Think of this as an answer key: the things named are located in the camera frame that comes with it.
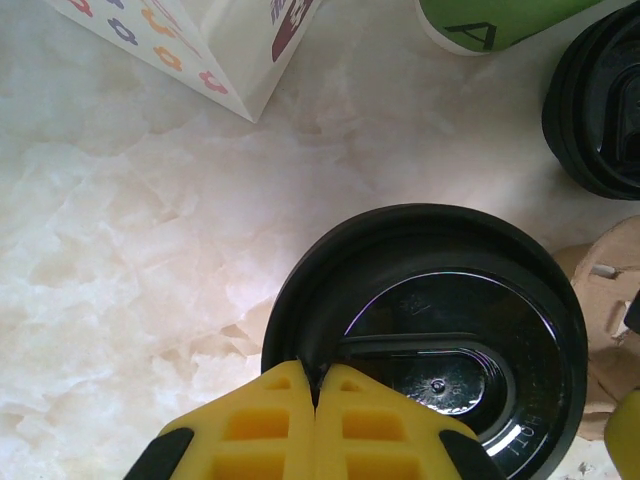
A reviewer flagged black plastic cup lid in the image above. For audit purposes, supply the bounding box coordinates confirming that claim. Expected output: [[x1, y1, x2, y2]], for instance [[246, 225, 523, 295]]
[[259, 202, 589, 480]]

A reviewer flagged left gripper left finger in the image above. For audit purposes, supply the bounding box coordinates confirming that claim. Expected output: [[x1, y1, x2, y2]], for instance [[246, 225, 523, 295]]
[[124, 360, 319, 480]]

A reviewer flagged white printed paper bag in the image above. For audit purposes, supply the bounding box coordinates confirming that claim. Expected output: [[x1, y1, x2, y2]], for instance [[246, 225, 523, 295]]
[[44, 0, 321, 124]]

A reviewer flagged brown pulp cup carrier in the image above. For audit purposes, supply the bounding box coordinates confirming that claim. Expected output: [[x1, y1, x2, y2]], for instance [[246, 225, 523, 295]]
[[552, 217, 640, 442]]

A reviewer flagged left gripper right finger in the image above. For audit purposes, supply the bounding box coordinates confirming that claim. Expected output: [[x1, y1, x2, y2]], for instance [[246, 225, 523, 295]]
[[314, 362, 506, 480]]

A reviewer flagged stack of paper cups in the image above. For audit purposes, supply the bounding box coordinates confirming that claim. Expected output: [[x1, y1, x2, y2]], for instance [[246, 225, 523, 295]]
[[417, 0, 604, 57]]

